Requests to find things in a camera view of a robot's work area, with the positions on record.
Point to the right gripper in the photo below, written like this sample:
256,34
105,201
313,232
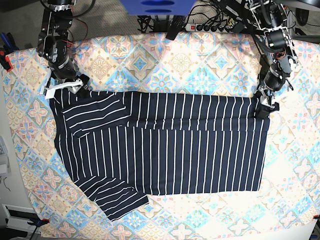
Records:
82,90

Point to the navy white striped T-shirt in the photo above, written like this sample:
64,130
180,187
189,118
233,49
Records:
119,166

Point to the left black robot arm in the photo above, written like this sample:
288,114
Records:
266,22

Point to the blue orange clamp bottom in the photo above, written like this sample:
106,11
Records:
37,223

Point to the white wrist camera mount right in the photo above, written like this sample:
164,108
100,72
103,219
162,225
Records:
54,84

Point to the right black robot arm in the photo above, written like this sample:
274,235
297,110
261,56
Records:
56,45

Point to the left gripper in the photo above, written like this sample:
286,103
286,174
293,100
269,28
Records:
266,98

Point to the patterned pastel tablecloth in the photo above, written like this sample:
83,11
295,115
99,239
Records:
289,193

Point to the blue box overhead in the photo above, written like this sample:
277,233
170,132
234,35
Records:
157,7

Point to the white labelled power strip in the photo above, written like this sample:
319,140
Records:
210,28

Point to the white device at left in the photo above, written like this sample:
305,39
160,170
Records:
4,159

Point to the red black clamp left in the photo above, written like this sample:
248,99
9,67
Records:
8,48

